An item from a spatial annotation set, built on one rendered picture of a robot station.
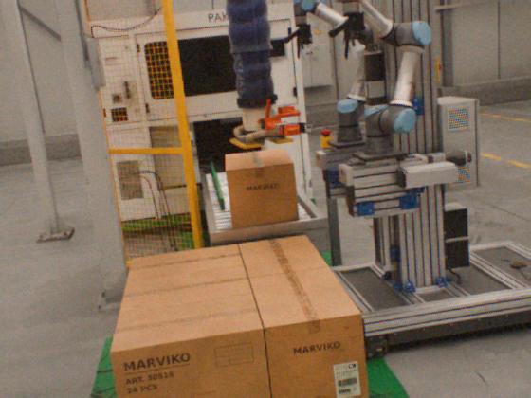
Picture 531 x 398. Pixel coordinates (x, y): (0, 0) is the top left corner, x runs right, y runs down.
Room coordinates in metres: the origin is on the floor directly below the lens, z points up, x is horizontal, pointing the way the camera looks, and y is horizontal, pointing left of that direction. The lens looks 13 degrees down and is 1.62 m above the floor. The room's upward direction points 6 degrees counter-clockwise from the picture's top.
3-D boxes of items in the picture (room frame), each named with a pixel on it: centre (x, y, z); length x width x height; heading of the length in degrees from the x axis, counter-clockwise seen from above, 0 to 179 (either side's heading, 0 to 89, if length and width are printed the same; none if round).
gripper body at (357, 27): (3.03, -0.47, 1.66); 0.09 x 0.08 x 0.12; 98
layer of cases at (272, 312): (3.01, 0.22, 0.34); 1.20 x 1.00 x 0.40; 6
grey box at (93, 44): (4.36, 0.98, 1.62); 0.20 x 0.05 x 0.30; 6
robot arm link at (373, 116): (3.30, -0.60, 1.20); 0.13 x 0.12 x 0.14; 38
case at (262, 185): (4.06, 0.02, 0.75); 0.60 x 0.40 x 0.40; 2
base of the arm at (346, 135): (3.80, -0.52, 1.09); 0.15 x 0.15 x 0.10
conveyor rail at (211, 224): (4.85, 0.44, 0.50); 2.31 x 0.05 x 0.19; 6
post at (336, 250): (4.34, -0.45, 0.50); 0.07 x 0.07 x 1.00; 6
